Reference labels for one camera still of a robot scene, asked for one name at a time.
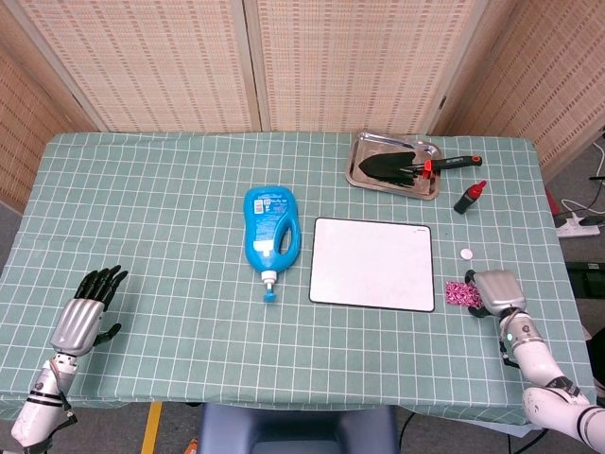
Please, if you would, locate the black box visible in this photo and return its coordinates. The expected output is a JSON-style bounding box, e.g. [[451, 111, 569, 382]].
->
[[564, 261, 605, 299]]

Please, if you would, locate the blue detergent pump bottle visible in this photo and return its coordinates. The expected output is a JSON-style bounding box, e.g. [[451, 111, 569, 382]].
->
[[243, 185, 303, 304]]

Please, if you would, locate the black garden trowel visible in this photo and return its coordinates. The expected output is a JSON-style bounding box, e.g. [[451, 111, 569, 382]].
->
[[358, 151, 484, 186]]

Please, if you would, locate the black ink bottle red cap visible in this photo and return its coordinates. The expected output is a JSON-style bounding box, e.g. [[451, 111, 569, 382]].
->
[[453, 180, 488, 216]]

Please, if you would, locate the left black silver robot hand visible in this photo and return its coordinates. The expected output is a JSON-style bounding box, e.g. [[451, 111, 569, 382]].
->
[[49, 264, 130, 357]]

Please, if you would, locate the white power strip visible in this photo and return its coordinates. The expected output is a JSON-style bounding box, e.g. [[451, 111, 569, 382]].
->
[[555, 212, 601, 238]]

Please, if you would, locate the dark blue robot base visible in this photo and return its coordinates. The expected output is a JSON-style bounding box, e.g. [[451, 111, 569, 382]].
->
[[198, 402, 401, 454]]

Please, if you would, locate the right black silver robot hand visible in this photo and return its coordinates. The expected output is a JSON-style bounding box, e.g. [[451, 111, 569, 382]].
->
[[464, 269, 527, 319]]

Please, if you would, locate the white power cable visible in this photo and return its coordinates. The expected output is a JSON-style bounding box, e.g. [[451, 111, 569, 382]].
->
[[561, 141, 605, 215]]

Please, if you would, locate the green checked tablecloth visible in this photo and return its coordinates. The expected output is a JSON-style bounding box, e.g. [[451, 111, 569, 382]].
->
[[0, 131, 599, 420]]

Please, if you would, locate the white board black rim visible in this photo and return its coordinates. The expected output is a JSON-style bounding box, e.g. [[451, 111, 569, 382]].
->
[[308, 217, 436, 313]]

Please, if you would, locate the woven bamboo screen panel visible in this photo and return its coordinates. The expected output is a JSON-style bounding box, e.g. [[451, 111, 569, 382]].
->
[[9, 0, 264, 134], [0, 0, 108, 214], [243, 0, 497, 137], [429, 0, 605, 181]]

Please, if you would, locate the shiny metal tray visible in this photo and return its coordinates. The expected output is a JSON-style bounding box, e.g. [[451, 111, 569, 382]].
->
[[345, 131, 443, 201]]

